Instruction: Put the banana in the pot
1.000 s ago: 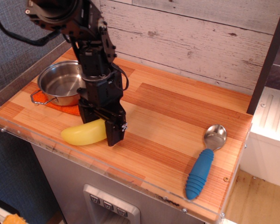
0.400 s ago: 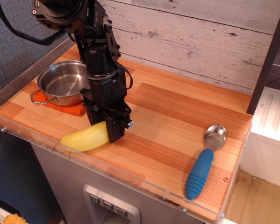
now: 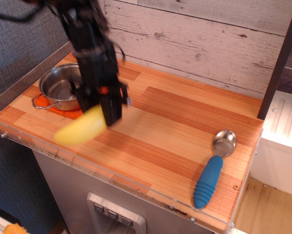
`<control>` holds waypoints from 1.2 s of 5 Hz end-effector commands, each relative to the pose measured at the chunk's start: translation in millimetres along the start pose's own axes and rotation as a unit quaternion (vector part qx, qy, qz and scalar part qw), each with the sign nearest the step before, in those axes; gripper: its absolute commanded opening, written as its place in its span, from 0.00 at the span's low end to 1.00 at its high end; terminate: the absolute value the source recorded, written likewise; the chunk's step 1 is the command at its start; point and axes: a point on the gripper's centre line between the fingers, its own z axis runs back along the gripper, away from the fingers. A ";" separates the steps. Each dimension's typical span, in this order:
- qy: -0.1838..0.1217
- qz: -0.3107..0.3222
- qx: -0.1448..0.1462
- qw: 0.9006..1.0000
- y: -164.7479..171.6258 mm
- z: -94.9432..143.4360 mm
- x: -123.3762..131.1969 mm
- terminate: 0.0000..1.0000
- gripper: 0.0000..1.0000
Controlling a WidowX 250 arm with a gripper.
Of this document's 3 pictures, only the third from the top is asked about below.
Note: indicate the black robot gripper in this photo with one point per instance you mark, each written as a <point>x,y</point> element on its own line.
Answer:
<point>99,69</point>

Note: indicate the yellow plastic banana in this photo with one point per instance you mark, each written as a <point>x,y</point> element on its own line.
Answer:
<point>83,129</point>

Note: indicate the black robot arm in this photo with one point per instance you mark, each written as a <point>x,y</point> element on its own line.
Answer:
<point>86,27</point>

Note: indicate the stainless steel pot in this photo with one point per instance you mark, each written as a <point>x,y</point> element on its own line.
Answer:
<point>56,90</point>

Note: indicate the orange cloth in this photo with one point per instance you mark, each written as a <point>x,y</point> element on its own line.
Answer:
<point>67,114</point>

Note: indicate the silver toy fridge cabinet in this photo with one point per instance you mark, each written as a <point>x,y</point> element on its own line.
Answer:
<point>70,186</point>

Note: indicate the grey dispenser button panel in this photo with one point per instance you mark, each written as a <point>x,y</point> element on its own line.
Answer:
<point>111,218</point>

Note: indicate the orange object bottom left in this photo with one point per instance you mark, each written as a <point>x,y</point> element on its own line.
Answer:
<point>14,229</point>

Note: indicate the blue handled metal spoon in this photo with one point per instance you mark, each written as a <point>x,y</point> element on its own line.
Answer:
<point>224,144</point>

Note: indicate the dark right post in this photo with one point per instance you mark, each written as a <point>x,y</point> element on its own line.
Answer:
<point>276,75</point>

